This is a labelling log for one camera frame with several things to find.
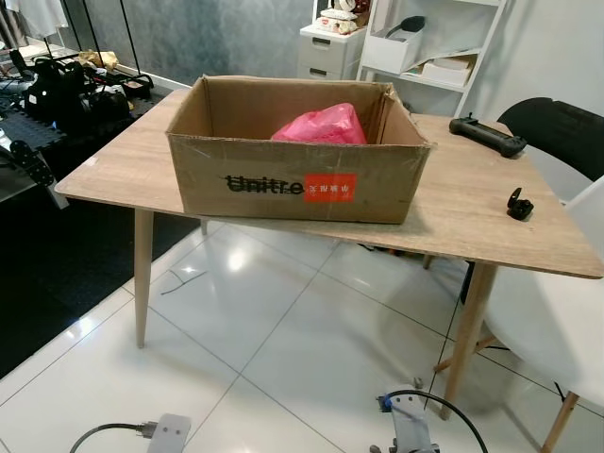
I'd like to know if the small black earbud case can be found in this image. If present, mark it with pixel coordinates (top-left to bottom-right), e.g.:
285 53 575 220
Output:
507 188 534 221

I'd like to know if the black robot machine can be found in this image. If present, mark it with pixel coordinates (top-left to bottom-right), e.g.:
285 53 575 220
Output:
0 47 157 194

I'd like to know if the pink plastic bag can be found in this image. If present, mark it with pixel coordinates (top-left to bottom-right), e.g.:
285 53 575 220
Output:
271 103 367 145

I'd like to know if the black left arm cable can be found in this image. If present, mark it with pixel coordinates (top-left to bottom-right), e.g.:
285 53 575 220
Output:
69 422 152 453

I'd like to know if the brown cardboard box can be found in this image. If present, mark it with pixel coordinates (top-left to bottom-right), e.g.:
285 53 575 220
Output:
167 75 433 226

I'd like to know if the white drawer cabinet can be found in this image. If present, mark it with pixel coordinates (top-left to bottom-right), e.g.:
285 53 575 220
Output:
298 24 367 82

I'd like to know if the plush toy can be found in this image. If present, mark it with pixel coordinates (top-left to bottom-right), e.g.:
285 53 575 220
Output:
318 0 371 36

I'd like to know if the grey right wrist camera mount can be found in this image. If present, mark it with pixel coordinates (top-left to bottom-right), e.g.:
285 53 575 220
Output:
382 394 441 453

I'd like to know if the white shell chair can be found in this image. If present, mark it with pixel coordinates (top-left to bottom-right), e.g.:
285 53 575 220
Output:
434 175 604 453

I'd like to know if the light wooden table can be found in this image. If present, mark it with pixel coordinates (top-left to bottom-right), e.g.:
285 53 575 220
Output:
57 88 604 418

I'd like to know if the stack of books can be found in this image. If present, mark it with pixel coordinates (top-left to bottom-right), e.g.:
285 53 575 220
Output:
421 57 478 89

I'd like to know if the black hand mirror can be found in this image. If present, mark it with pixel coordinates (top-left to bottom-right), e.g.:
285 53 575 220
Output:
385 16 426 41

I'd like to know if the white ladder shelf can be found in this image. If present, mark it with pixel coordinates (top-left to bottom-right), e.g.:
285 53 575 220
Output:
357 0 512 120

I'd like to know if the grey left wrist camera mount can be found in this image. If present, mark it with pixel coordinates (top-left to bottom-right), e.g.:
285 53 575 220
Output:
146 413 193 453

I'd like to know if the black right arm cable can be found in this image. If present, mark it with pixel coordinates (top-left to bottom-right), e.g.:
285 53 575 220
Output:
380 389 490 453

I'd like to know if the black handheld controller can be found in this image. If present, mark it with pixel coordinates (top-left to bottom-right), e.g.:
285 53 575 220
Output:
449 114 527 159

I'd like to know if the black shell chair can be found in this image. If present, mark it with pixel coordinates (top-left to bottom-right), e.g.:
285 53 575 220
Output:
497 97 604 204

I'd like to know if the white storage box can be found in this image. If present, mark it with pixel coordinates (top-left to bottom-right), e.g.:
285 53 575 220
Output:
361 33 426 75

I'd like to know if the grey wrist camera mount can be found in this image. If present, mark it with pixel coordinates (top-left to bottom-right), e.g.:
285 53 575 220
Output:
146 413 193 453
382 394 441 453

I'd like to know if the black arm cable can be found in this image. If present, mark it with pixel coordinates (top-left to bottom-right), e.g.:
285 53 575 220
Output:
69 422 152 453
380 389 490 453

